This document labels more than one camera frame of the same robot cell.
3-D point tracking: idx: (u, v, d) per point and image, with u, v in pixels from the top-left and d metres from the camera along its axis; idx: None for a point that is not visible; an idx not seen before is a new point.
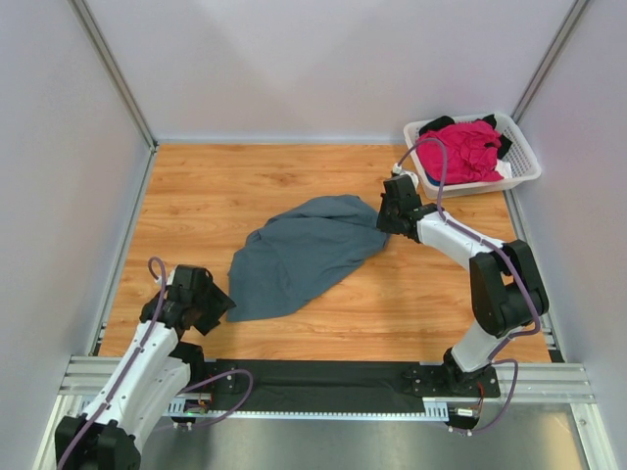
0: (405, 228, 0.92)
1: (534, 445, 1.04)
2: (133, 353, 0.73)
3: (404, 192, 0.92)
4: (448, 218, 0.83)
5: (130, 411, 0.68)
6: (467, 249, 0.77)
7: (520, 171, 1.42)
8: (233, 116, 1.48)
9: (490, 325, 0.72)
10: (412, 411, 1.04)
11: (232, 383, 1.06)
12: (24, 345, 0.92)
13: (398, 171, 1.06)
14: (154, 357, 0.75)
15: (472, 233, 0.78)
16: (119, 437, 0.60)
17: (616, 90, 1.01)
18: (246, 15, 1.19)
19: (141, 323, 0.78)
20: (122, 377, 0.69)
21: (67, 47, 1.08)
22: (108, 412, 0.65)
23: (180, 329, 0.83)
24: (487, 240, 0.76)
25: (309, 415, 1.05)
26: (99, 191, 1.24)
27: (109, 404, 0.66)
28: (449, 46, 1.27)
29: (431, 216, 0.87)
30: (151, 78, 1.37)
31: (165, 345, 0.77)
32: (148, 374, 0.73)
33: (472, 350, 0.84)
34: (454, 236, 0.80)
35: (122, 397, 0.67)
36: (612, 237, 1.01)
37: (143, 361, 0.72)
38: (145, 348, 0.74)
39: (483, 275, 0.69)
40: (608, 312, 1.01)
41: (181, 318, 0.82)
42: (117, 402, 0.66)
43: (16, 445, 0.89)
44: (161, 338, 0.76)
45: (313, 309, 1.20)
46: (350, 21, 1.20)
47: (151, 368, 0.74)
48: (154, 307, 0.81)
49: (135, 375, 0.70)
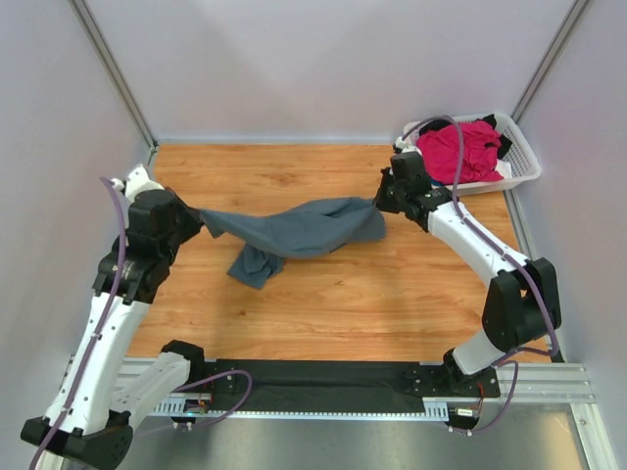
0: (413, 214, 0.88)
1: (534, 445, 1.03)
2: (90, 344, 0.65)
3: (413, 173, 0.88)
4: (465, 215, 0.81)
5: (101, 406, 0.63)
6: (487, 260, 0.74)
7: (520, 171, 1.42)
8: (232, 116, 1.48)
9: (498, 335, 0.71)
10: (412, 411, 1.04)
11: (232, 383, 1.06)
12: (24, 346, 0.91)
13: (401, 143, 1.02)
14: (116, 343, 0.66)
15: (494, 243, 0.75)
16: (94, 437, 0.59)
17: (615, 90, 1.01)
18: (246, 16, 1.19)
19: (97, 297, 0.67)
20: (81, 375, 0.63)
21: (68, 47, 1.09)
22: (71, 418, 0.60)
23: (149, 292, 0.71)
24: (508, 255, 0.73)
25: (310, 415, 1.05)
26: (99, 190, 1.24)
27: (71, 409, 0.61)
28: (449, 45, 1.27)
29: (447, 211, 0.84)
30: (151, 79, 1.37)
31: (127, 325, 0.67)
32: (114, 362, 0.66)
33: (476, 352, 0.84)
34: (471, 241, 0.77)
35: (84, 399, 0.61)
36: (613, 237, 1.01)
37: (104, 352, 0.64)
38: (102, 335, 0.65)
39: (499, 295, 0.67)
40: (608, 312, 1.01)
41: (147, 280, 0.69)
42: (79, 405, 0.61)
43: (15, 445, 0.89)
44: (120, 320, 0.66)
45: (313, 309, 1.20)
46: (350, 22, 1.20)
47: (116, 354, 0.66)
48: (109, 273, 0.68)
49: (97, 371, 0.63)
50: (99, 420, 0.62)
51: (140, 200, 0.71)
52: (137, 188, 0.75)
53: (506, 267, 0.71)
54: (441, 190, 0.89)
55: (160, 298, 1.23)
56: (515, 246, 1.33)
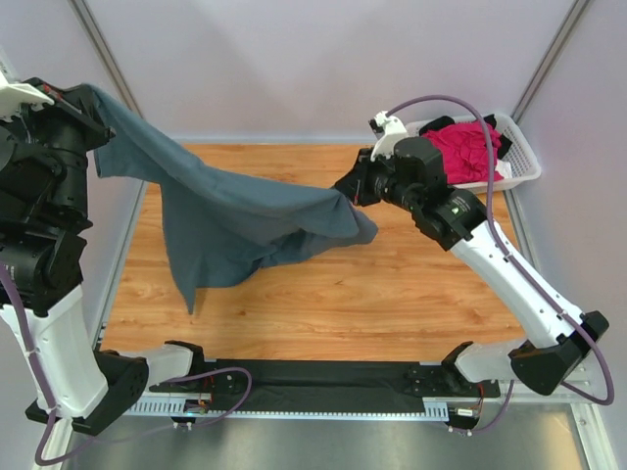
0: (437, 233, 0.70)
1: (534, 446, 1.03)
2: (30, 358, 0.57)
3: (431, 176, 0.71)
4: (510, 253, 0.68)
5: (87, 390, 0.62)
6: (542, 318, 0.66)
7: (520, 171, 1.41)
8: (232, 116, 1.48)
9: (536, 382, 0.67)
10: (412, 411, 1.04)
11: (232, 383, 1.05)
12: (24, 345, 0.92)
13: (385, 119, 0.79)
14: (58, 346, 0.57)
15: (547, 294, 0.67)
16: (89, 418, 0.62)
17: (615, 90, 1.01)
18: (245, 16, 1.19)
19: (4, 310, 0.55)
20: (46, 382, 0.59)
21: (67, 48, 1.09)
22: (63, 411, 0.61)
23: (64, 279, 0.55)
24: (567, 314, 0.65)
25: (309, 415, 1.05)
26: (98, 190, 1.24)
27: (59, 404, 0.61)
28: (448, 45, 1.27)
29: (483, 235, 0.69)
30: (151, 79, 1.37)
31: (59, 325, 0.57)
32: (70, 355, 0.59)
33: (484, 366, 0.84)
34: (521, 291, 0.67)
35: (65, 397, 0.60)
36: (614, 237, 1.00)
37: (54, 362, 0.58)
38: (39, 348, 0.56)
39: (566, 365, 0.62)
40: (607, 312, 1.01)
41: (50, 274, 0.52)
42: (63, 402, 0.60)
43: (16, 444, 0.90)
44: (48, 333, 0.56)
45: (312, 309, 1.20)
46: (349, 22, 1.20)
47: (66, 351, 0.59)
48: None
49: (57, 378, 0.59)
50: (94, 399, 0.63)
51: None
52: None
53: (565, 331, 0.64)
54: (464, 193, 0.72)
55: (160, 298, 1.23)
56: (516, 245, 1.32)
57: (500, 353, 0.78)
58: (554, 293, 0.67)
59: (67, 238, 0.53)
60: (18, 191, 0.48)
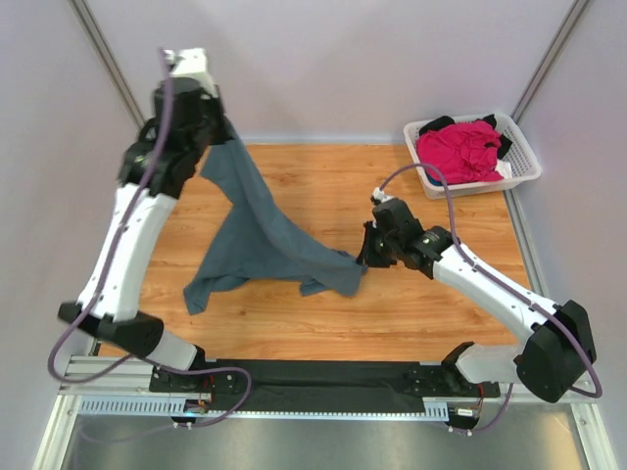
0: (415, 263, 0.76)
1: (534, 446, 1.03)
2: (116, 232, 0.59)
3: (401, 221, 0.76)
4: (476, 262, 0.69)
5: (129, 297, 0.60)
6: (514, 313, 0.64)
7: (520, 171, 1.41)
8: (233, 116, 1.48)
9: (540, 387, 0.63)
10: (412, 411, 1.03)
11: (232, 383, 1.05)
12: (24, 346, 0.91)
13: (380, 193, 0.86)
14: (144, 233, 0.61)
15: (514, 289, 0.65)
16: (123, 326, 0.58)
17: (615, 91, 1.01)
18: (247, 17, 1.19)
19: (120, 191, 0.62)
20: (109, 261, 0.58)
21: (68, 48, 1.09)
22: (103, 304, 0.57)
23: (175, 186, 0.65)
24: (538, 304, 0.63)
25: (309, 415, 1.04)
26: (98, 191, 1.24)
27: (101, 296, 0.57)
28: (448, 45, 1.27)
29: (452, 255, 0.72)
30: (151, 79, 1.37)
31: (155, 217, 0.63)
32: (139, 254, 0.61)
33: (489, 369, 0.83)
34: (491, 291, 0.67)
35: (113, 286, 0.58)
36: (614, 237, 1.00)
37: (130, 242, 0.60)
38: (128, 225, 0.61)
39: (543, 351, 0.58)
40: (607, 313, 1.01)
41: (173, 172, 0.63)
42: (109, 291, 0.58)
43: (16, 444, 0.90)
44: (148, 212, 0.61)
45: (313, 309, 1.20)
46: (350, 23, 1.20)
47: (140, 247, 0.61)
48: (135, 167, 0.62)
49: (124, 260, 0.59)
50: (128, 311, 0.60)
51: (160, 90, 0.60)
52: (189, 70, 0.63)
53: (539, 320, 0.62)
54: (436, 228, 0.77)
55: (160, 298, 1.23)
56: (516, 246, 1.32)
57: (504, 357, 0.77)
58: (526, 290, 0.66)
59: (192, 157, 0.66)
60: (189, 116, 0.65)
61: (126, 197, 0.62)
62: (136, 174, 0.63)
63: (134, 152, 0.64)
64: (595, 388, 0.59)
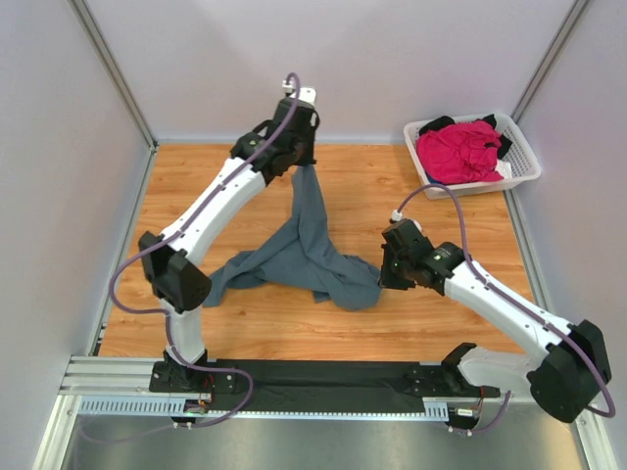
0: (427, 280, 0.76)
1: (534, 445, 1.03)
2: (215, 189, 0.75)
3: (409, 239, 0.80)
4: (488, 279, 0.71)
5: (201, 245, 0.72)
6: (528, 333, 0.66)
7: (520, 171, 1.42)
8: (233, 116, 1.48)
9: (556, 406, 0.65)
10: (412, 412, 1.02)
11: (232, 383, 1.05)
12: (24, 346, 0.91)
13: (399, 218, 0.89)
14: (236, 197, 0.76)
15: (529, 309, 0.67)
16: (187, 263, 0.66)
17: (615, 91, 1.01)
18: (248, 18, 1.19)
19: (229, 162, 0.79)
20: (200, 211, 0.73)
21: (68, 48, 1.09)
22: (181, 240, 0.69)
23: (270, 173, 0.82)
24: (552, 324, 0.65)
25: (309, 415, 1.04)
26: (99, 191, 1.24)
27: (182, 233, 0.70)
28: (448, 45, 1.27)
29: (463, 270, 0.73)
30: (151, 79, 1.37)
31: (246, 190, 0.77)
32: (225, 212, 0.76)
33: (494, 378, 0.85)
34: (506, 309, 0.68)
35: (195, 230, 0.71)
36: (614, 237, 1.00)
37: (222, 200, 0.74)
38: (226, 187, 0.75)
39: (559, 371, 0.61)
40: (607, 313, 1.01)
41: (272, 164, 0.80)
42: (190, 233, 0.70)
43: (17, 444, 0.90)
44: (245, 182, 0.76)
45: (313, 309, 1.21)
46: (351, 23, 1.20)
47: (228, 208, 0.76)
48: (246, 147, 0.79)
49: (213, 212, 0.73)
50: (195, 258, 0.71)
51: (283, 106, 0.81)
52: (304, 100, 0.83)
53: (554, 340, 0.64)
54: (448, 245, 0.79)
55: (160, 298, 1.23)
56: (516, 246, 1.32)
57: (513, 367, 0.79)
58: (538, 309, 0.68)
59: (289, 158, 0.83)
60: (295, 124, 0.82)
61: (231, 167, 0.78)
62: (245, 152, 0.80)
63: (248, 138, 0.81)
64: (610, 408, 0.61)
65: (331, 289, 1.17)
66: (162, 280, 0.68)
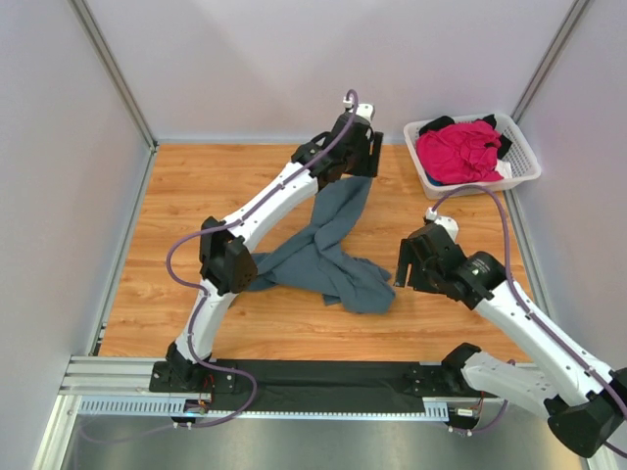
0: (459, 293, 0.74)
1: (533, 445, 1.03)
2: (274, 187, 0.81)
3: (441, 247, 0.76)
4: (532, 310, 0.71)
5: (256, 235, 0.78)
6: (569, 374, 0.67)
7: (521, 171, 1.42)
8: (233, 116, 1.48)
9: (574, 443, 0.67)
10: (412, 411, 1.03)
11: (232, 383, 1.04)
12: (24, 346, 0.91)
13: (434, 217, 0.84)
14: (292, 198, 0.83)
15: (573, 351, 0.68)
16: (243, 249, 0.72)
17: (616, 91, 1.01)
18: (247, 18, 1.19)
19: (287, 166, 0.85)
20: (261, 204, 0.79)
21: (67, 48, 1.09)
22: (241, 228, 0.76)
23: (324, 180, 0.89)
24: (595, 370, 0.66)
25: (309, 415, 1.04)
26: (99, 191, 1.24)
27: (243, 222, 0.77)
28: (448, 45, 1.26)
29: (505, 295, 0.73)
30: (151, 78, 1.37)
31: (302, 192, 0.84)
32: (280, 210, 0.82)
33: (500, 390, 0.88)
34: (547, 346, 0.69)
35: (254, 221, 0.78)
36: (614, 237, 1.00)
37: (282, 198, 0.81)
38: (286, 187, 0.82)
39: (598, 423, 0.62)
40: (608, 313, 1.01)
41: (327, 172, 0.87)
42: (250, 223, 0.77)
43: (17, 444, 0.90)
44: (303, 184, 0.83)
45: (313, 309, 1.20)
46: (351, 23, 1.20)
47: (283, 206, 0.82)
48: (306, 153, 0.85)
49: (270, 208, 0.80)
50: (251, 245, 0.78)
51: (344, 119, 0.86)
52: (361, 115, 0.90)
53: (595, 388, 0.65)
54: (481, 256, 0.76)
55: (160, 298, 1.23)
56: (516, 246, 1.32)
57: (526, 389, 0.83)
58: (580, 352, 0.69)
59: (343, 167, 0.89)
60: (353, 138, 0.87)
61: (291, 170, 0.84)
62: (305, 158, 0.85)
63: (309, 145, 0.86)
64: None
65: (343, 292, 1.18)
66: (216, 261, 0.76)
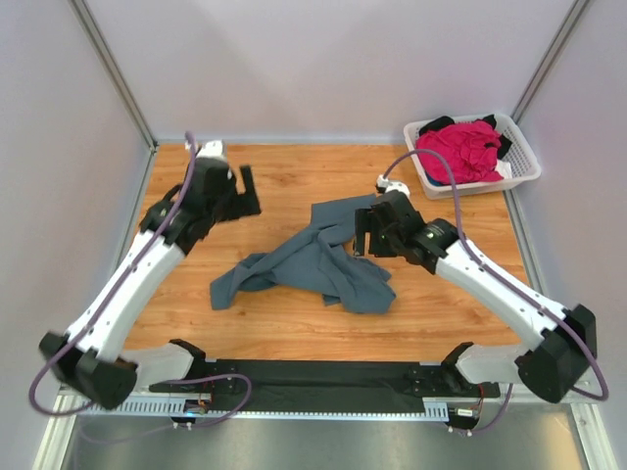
0: (419, 258, 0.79)
1: (534, 446, 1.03)
2: (124, 272, 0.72)
3: (402, 213, 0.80)
4: (484, 262, 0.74)
5: (114, 343, 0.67)
6: (523, 316, 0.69)
7: (520, 171, 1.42)
8: (232, 116, 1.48)
9: (545, 391, 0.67)
10: (412, 411, 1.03)
11: (232, 383, 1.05)
12: (24, 346, 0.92)
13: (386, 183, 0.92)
14: (147, 278, 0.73)
15: (526, 294, 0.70)
16: (100, 363, 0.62)
17: (615, 91, 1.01)
18: (246, 17, 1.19)
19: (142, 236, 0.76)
20: (107, 302, 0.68)
21: (67, 47, 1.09)
22: (89, 338, 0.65)
23: (187, 242, 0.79)
24: (548, 309, 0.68)
25: (310, 415, 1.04)
26: (98, 191, 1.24)
27: (91, 329, 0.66)
28: (448, 45, 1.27)
29: (458, 253, 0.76)
30: (150, 78, 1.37)
31: (162, 265, 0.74)
32: (139, 295, 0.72)
33: (488, 371, 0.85)
34: (503, 295, 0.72)
35: (106, 322, 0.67)
36: (614, 236, 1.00)
37: (135, 283, 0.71)
38: (137, 266, 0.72)
39: (552, 355, 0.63)
40: (608, 313, 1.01)
41: (188, 231, 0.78)
42: (100, 326, 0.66)
43: (16, 444, 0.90)
44: (158, 258, 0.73)
45: (313, 309, 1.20)
46: (350, 23, 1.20)
47: (142, 290, 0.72)
48: (156, 214, 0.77)
49: (124, 298, 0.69)
50: (112, 353, 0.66)
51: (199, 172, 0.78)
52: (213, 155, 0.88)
53: (549, 325, 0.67)
54: (439, 222, 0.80)
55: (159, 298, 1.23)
56: (516, 246, 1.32)
57: (504, 356, 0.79)
58: (534, 295, 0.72)
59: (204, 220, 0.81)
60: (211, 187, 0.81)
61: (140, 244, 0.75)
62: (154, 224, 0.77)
63: (158, 207, 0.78)
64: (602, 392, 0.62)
65: (343, 292, 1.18)
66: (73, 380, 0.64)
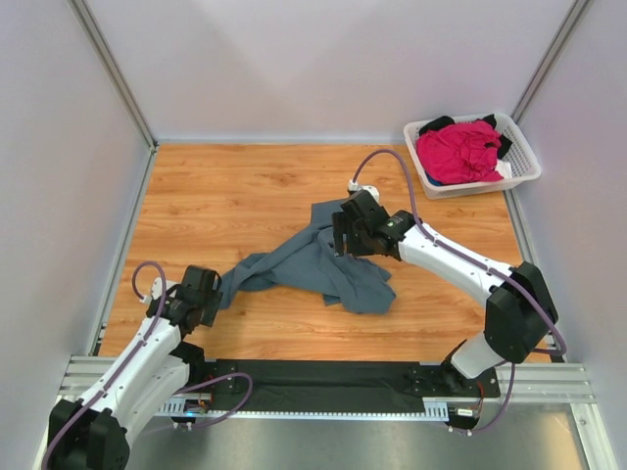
0: (383, 247, 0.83)
1: (533, 446, 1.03)
2: (136, 346, 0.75)
3: (366, 209, 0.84)
4: (436, 237, 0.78)
5: (122, 406, 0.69)
6: (473, 279, 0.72)
7: (520, 170, 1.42)
8: (232, 116, 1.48)
9: (507, 349, 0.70)
10: (412, 411, 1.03)
11: (232, 383, 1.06)
12: (24, 345, 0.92)
13: (355, 188, 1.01)
14: (156, 353, 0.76)
15: (473, 258, 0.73)
16: (110, 425, 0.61)
17: (615, 90, 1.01)
18: (246, 17, 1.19)
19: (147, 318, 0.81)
20: (122, 367, 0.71)
21: (67, 47, 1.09)
22: (103, 400, 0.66)
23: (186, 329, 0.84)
24: (494, 268, 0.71)
25: (309, 415, 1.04)
26: (99, 190, 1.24)
27: (106, 393, 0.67)
28: (448, 45, 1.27)
29: (415, 236, 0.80)
30: (150, 77, 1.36)
31: (168, 342, 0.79)
32: (147, 370, 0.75)
33: (476, 363, 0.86)
34: (451, 260, 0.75)
35: (119, 387, 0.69)
36: (614, 235, 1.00)
37: (145, 354, 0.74)
38: (148, 342, 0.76)
39: (502, 309, 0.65)
40: (607, 313, 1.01)
41: (187, 318, 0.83)
42: (114, 392, 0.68)
43: (16, 443, 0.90)
44: (165, 333, 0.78)
45: (313, 309, 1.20)
46: (350, 22, 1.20)
47: (150, 364, 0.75)
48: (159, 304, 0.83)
49: (135, 367, 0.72)
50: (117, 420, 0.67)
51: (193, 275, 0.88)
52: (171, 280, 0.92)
53: (496, 282, 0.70)
54: (402, 213, 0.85)
55: None
56: (516, 245, 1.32)
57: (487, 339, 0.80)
58: (483, 258, 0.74)
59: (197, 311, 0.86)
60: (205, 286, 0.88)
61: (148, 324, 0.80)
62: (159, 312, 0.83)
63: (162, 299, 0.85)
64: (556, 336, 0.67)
65: (343, 292, 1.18)
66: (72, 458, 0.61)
